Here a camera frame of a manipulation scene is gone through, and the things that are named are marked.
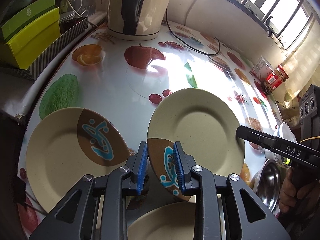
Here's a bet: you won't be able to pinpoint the right hand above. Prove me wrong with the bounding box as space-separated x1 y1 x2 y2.
279 168 319 213

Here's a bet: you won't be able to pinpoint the white blue striped bowl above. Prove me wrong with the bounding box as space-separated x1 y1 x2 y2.
273 122 297 167

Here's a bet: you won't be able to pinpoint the steel bowl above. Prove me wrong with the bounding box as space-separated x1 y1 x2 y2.
253 159 281 212

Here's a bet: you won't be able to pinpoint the red lidded sauce jar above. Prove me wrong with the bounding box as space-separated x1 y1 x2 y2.
261 65 289 95

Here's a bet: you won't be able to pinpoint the beige brown plate on table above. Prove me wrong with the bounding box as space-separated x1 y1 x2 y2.
26 107 130 212

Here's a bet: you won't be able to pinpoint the fruit print tablecloth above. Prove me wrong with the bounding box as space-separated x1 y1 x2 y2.
18 22 282 236

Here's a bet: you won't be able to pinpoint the striped storage basket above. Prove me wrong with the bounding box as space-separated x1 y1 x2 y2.
11 17 88 81

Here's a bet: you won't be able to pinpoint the green boxes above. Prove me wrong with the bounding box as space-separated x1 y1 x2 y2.
1 0 60 69

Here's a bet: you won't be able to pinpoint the cream electric kettle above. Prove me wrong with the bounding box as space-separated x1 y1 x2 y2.
107 0 170 41

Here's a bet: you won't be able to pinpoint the black camera device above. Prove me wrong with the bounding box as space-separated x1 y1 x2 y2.
299 84 319 139

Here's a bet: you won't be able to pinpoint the black power cable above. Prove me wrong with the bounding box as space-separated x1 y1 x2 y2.
165 10 221 56

